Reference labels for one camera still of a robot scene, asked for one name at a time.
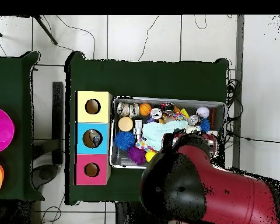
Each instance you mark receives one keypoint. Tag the mint green knitted cloth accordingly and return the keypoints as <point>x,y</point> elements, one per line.
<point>158,133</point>

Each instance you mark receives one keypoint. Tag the colourful dotted packet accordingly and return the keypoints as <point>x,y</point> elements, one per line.
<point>179,116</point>

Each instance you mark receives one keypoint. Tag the crushed clear bottle blue label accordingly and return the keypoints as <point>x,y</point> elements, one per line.
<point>96,138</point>

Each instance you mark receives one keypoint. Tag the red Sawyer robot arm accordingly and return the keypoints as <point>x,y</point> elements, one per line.
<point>224,186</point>

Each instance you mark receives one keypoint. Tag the wooden box with three holes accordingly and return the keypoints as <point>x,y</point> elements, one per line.
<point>84,116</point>

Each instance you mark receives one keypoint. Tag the round orange sponge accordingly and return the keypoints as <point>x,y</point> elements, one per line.
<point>125,124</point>

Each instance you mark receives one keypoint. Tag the small orange basketball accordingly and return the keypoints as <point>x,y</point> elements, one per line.
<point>145,109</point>

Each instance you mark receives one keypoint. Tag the blue spiky rubber ball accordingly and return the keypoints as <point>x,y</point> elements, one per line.
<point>205,125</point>
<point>124,140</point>

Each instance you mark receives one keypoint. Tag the purple knobbly rubber toy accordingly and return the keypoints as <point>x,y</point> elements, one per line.
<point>137,155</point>

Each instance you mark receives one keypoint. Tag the dark green table cloth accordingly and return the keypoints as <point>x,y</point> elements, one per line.
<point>154,79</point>
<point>9,81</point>

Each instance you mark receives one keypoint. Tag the crushed silver can black label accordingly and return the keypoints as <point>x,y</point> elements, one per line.
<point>193,119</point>

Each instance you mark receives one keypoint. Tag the white baseball red stitching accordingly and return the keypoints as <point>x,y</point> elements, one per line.
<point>203,112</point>

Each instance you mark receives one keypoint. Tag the black floor stand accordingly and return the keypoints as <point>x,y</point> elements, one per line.
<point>57,116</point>

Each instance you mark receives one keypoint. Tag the black tripod leg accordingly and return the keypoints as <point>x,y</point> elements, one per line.
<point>46,30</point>

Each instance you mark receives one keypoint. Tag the pink plastic bowl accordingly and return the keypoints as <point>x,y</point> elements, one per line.
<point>0,129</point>

